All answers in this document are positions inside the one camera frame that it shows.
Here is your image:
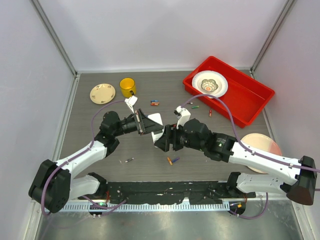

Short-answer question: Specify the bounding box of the pink white plate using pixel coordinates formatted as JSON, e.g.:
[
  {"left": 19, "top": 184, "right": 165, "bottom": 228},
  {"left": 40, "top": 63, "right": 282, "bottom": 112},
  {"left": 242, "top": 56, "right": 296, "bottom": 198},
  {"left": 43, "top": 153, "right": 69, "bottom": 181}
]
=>
[{"left": 239, "top": 133, "right": 283, "bottom": 175}]

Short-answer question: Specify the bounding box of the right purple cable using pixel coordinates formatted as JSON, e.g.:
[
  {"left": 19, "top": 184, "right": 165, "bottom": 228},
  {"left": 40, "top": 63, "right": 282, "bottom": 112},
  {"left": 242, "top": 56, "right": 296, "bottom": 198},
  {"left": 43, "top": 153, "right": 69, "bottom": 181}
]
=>
[{"left": 181, "top": 94, "right": 320, "bottom": 221}]

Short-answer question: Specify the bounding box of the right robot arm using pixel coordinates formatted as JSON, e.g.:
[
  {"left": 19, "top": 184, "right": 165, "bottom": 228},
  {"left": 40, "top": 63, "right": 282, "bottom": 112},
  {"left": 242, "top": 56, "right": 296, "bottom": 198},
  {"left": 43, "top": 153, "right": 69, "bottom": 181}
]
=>
[{"left": 152, "top": 119, "right": 317, "bottom": 206}]

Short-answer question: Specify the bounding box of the small patterned bowl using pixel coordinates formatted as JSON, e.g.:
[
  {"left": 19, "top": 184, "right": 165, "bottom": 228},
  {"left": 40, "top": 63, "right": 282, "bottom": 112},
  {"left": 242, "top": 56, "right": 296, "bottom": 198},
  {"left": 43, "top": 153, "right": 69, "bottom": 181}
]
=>
[{"left": 200, "top": 78, "right": 219, "bottom": 93}]

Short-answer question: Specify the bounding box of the red plastic bin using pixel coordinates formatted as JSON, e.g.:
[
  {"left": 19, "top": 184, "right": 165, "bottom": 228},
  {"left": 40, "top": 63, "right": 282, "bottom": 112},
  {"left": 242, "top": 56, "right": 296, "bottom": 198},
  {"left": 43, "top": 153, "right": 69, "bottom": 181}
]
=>
[{"left": 183, "top": 56, "right": 275, "bottom": 128}]

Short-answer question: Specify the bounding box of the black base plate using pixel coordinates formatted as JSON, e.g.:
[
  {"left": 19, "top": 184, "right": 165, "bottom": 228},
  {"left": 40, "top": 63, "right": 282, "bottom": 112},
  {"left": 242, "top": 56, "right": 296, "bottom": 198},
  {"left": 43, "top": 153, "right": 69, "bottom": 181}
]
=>
[{"left": 70, "top": 180, "right": 256, "bottom": 205}]

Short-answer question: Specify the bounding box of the white remote control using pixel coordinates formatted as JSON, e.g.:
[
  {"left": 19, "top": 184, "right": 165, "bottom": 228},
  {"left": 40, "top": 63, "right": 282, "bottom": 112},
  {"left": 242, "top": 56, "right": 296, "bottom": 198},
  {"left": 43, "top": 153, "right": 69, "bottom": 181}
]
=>
[{"left": 147, "top": 113, "right": 164, "bottom": 146}]

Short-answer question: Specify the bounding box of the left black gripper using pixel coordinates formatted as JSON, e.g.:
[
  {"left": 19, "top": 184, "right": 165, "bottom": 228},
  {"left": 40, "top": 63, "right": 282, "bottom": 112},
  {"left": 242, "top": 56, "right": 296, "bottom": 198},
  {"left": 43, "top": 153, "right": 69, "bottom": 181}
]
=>
[{"left": 113, "top": 108, "right": 163, "bottom": 137}]

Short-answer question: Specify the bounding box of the orange battery lower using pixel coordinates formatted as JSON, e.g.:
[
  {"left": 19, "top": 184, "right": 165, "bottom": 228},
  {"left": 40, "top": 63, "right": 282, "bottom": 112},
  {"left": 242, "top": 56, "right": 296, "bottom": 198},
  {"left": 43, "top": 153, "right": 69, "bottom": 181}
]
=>
[{"left": 167, "top": 157, "right": 173, "bottom": 166}]

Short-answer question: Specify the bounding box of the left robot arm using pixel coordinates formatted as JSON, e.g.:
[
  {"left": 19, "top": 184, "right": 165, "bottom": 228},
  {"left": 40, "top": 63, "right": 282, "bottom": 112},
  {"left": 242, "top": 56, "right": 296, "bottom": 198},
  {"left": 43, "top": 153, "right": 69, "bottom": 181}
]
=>
[{"left": 28, "top": 109, "right": 164, "bottom": 213}]

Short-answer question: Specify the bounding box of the white slotted cable duct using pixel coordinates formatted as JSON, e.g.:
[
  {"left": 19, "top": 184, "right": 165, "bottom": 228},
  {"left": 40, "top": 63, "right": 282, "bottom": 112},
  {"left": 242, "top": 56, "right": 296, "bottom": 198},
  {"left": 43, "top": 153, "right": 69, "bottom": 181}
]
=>
[{"left": 60, "top": 201, "right": 230, "bottom": 213}]

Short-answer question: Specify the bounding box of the white paper plate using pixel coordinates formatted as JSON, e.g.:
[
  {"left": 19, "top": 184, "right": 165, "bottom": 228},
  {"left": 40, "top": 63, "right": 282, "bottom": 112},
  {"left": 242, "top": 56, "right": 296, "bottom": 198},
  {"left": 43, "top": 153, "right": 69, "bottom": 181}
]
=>
[{"left": 191, "top": 70, "right": 229, "bottom": 98}]

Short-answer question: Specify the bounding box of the yellow mug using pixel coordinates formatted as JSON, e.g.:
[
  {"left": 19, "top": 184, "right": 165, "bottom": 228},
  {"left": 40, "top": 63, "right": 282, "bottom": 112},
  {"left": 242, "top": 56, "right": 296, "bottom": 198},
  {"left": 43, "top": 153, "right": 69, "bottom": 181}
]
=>
[{"left": 119, "top": 77, "right": 137, "bottom": 98}]

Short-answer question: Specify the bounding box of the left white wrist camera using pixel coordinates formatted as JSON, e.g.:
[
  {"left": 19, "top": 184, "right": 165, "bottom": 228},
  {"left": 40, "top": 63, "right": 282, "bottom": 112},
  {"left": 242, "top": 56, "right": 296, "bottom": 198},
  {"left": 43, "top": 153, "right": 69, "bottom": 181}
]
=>
[{"left": 124, "top": 95, "right": 138, "bottom": 114}]

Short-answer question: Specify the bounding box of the cream floral plate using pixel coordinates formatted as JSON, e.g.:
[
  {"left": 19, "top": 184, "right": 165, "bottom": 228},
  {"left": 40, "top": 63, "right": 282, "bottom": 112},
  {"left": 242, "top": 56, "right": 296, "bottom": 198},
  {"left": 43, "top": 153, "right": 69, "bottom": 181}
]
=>
[{"left": 89, "top": 83, "right": 116, "bottom": 105}]

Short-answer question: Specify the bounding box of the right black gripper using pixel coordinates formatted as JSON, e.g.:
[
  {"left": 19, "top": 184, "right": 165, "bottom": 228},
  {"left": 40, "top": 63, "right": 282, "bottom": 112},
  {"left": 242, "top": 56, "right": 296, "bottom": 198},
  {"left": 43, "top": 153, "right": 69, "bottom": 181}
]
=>
[{"left": 155, "top": 121, "right": 205, "bottom": 153}]

